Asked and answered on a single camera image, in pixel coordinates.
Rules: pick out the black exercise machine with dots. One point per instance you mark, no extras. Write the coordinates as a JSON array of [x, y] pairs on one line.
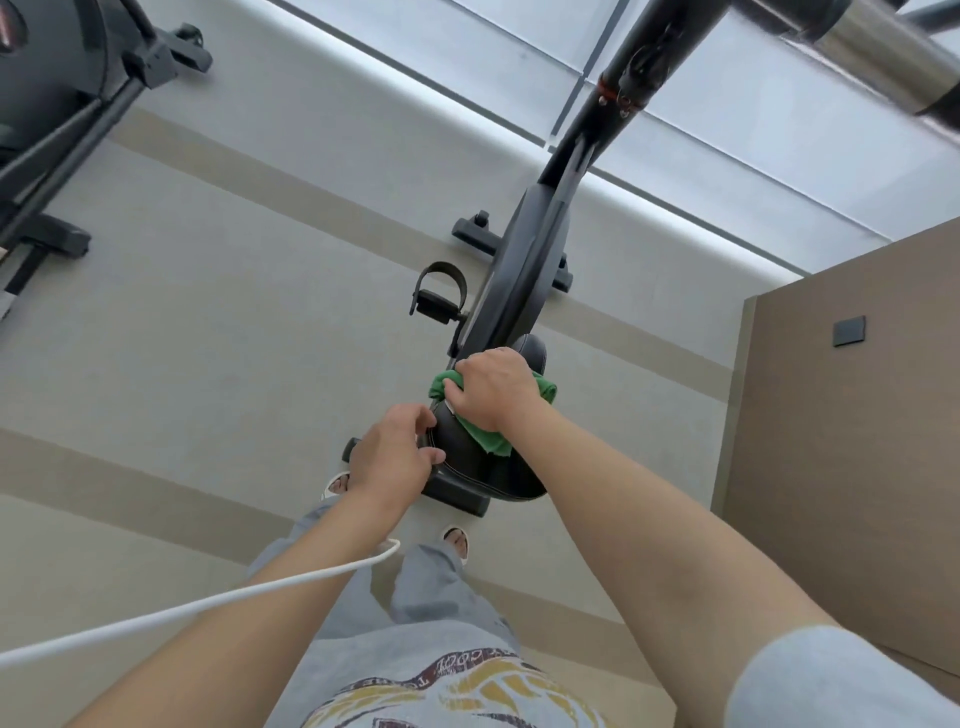
[[56, 90]]

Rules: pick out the black exercise bike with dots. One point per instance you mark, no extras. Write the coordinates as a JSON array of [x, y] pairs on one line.
[[529, 247]]

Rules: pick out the person's left thumb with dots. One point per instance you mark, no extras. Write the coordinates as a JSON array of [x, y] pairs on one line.
[[432, 457]]

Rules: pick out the person's right hand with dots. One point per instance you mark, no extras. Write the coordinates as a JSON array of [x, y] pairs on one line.
[[495, 390]]

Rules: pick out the white sandal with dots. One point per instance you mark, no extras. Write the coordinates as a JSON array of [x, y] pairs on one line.
[[337, 486], [457, 541]]

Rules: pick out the green cleaning cloth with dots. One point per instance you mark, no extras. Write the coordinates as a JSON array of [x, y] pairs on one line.
[[487, 441]]

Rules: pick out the grey printed shirt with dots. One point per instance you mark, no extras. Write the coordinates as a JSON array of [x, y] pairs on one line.
[[420, 682]]

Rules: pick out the black bike saddle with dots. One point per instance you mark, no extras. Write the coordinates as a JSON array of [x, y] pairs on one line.
[[469, 469]]

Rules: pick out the person's right thumb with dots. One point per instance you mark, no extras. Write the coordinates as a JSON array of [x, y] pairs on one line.
[[454, 396]]

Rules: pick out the person's right forearm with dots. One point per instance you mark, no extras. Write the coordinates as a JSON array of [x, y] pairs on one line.
[[637, 570]]

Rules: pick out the person's left hand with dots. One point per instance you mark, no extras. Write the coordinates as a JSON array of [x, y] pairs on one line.
[[386, 457]]

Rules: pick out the grey trousers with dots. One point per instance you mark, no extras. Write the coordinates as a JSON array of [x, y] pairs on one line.
[[431, 592]]

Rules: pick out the person's left forearm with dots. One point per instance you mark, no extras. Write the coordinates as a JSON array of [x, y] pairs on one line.
[[247, 607]]

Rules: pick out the black wall switch plate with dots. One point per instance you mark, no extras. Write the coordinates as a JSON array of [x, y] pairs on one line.
[[849, 331]]

